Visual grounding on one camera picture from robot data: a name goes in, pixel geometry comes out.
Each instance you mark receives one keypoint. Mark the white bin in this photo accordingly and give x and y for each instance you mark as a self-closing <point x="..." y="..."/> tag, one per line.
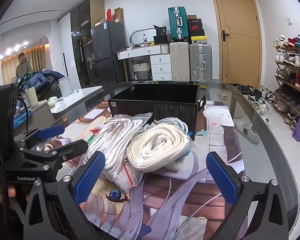
<point x="65" y="86"/>

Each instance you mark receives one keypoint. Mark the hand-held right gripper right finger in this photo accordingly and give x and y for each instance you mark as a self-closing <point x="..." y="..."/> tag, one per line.
<point x="221" y="177"/>

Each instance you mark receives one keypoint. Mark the red box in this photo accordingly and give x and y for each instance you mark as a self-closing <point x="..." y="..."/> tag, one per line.
<point x="110" y="15"/>

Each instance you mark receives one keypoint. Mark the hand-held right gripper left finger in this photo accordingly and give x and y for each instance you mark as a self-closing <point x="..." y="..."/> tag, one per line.
<point x="90" y="177"/>

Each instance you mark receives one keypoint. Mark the white drawer desk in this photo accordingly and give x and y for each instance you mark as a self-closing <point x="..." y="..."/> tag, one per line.
<point x="161" y="67"/>

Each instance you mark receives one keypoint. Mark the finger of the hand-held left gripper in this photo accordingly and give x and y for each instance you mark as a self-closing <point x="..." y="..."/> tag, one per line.
<point x="75" y="146"/>
<point x="51" y="131"/>

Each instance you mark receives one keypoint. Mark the white tumbler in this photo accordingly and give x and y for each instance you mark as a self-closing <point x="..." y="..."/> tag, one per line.
<point x="32" y="97"/>

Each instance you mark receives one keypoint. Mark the wooden shoe rack with shoes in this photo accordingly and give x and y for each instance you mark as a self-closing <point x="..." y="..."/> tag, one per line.
<point x="293" y="75"/>

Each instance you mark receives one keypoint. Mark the pile of shoes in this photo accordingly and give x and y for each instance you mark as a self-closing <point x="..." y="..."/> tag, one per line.
<point x="257" y="100"/>

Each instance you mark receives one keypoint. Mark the beige curtain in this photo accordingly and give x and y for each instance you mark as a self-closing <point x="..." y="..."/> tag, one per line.
<point x="37" y="60"/>

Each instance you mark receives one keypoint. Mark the wooden door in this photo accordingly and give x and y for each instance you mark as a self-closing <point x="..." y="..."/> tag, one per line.
<point x="237" y="37"/>

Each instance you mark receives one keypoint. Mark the teal suitcase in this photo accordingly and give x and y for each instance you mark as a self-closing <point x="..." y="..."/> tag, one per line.
<point x="177" y="23"/>

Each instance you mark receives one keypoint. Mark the dark glass cabinet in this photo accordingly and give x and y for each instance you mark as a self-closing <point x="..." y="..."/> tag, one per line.
<point x="81" y="42"/>

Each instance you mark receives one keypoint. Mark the chrome hoop frame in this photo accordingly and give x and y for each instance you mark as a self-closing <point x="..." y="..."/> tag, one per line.
<point x="133" y="33"/>

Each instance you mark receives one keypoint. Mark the silver suitcase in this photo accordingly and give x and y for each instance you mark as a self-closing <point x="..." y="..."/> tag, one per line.
<point x="200" y="62"/>

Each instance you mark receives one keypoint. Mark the brown cardboard box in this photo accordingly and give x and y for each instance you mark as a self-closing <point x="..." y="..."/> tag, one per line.
<point x="118" y="15"/>

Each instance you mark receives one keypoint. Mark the white side table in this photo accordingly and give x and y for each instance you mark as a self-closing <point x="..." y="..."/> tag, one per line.
<point x="77" y="97"/>

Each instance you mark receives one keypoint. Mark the beige suitcase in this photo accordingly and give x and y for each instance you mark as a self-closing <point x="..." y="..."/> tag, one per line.
<point x="179" y="61"/>

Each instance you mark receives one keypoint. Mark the white sneaker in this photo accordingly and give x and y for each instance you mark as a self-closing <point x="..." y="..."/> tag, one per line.
<point x="247" y="132"/>

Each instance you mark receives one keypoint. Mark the printed cartoon desk mat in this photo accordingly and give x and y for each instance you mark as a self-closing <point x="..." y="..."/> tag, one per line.
<point x="165" y="205"/>

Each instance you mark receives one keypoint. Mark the person's left hand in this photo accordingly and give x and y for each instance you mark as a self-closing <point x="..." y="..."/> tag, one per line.
<point x="3" y="192"/>

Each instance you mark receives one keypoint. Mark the black cardboard box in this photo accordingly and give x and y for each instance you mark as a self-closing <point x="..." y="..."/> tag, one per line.
<point x="165" y="110"/>

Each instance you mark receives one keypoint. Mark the blue down jacket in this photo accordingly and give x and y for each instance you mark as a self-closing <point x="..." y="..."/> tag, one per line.
<point x="43" y="80"/>

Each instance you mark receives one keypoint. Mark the stack of shoe boxes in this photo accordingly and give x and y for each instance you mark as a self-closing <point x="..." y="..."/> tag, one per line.
<point x="196" y="28"/>

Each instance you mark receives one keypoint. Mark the black bag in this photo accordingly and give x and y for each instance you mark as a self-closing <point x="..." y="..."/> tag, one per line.
<point x="161" y="38"/>

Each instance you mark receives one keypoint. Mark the dark grey refrigerator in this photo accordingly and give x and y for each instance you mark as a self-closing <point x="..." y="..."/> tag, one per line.
<point x="107" y="45"/>

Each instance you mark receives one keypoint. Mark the plastic water bottle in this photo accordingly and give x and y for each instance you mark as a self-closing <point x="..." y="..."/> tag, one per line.
<point x="145" y="40"/>

